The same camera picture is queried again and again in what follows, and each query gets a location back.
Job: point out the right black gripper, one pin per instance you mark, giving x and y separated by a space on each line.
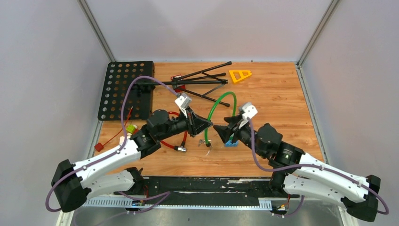
225 132

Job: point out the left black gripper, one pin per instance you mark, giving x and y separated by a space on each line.
193 128

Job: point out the silver keys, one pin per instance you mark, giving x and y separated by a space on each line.
201 141

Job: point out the red cable lock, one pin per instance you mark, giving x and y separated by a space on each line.
179 148

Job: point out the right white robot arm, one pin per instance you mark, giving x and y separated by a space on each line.
296 172

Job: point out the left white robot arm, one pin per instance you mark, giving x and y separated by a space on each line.
74 183

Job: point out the blue green white brick stack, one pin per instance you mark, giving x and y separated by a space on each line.
231 143

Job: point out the red label card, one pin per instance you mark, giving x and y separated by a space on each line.
177 86

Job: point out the yellow plastic triangle piece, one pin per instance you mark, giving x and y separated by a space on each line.
239 75

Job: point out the black perforated music stand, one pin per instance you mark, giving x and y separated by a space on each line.
128 88

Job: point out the green toy brick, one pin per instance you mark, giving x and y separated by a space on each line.
131 129

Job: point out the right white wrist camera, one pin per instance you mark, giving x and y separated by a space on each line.
247 111

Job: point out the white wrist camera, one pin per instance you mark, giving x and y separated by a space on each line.
247 111
183 101

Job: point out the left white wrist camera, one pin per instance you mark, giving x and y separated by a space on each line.
183 101

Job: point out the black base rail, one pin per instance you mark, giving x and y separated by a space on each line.
207 191

